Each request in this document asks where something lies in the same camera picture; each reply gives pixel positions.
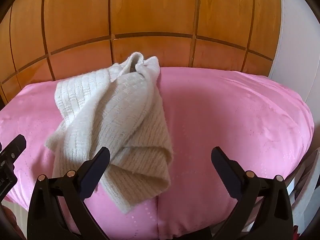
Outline wooden panelled headboard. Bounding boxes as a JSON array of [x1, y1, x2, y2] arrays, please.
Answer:
[[0, 0, 283, 103]]

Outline white knitted sweater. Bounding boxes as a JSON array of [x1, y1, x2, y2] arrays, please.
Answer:
[[44, 51, 174, 215]]

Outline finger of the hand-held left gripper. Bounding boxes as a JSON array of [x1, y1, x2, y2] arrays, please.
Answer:
[[0, 134, 27, 161]]

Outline white wardrobe panel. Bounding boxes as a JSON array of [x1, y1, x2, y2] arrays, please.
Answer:
[[267, 0, 320, 155]]

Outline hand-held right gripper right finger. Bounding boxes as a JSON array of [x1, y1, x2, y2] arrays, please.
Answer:
[[211, 147, 295, 240]]

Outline pink bed sheet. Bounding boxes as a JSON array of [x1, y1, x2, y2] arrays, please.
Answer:
[[0, 66, 315, 240]]

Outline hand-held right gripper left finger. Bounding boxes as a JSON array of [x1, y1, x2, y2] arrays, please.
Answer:
[[27, 147, 111, 240]]

